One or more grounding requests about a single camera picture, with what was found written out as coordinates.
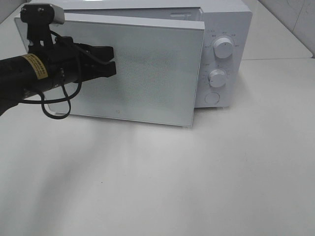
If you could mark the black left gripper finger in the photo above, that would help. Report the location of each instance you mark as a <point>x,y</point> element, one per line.
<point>101,55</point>
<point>94,71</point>

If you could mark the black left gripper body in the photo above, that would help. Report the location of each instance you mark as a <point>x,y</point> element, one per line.
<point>55,65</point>

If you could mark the white microwave door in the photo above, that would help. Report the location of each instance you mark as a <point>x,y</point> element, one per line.
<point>157,63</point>

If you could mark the white timer knob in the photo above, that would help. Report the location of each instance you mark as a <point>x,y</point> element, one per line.
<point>217,78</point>

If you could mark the round white door button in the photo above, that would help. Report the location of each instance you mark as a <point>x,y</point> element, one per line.
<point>212,98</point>

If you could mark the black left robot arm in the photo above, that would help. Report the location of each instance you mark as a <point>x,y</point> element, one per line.
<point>15,72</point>

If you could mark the upper white power knob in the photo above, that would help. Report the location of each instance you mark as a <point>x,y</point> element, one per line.
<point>223,47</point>

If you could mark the white microwave oven body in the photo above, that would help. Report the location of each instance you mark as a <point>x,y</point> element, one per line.
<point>229,18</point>

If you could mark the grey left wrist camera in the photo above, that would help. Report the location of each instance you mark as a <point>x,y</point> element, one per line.
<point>38,17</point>

